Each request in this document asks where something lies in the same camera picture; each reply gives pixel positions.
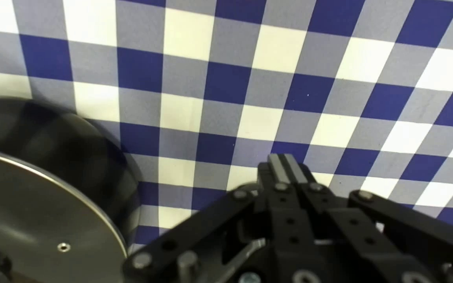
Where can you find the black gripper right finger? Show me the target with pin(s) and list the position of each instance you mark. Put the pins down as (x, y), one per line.
(374, 229)

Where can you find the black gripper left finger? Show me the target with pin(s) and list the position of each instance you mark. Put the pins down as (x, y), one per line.
(279, 225)

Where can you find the blue white checkered tablecloth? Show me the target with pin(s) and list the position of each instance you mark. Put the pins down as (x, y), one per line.
(237, 78)

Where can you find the black cooking pot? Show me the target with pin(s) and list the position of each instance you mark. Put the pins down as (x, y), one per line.
(80, 151)

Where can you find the glass pot lid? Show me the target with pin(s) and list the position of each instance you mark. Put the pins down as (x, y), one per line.
(39, 220)

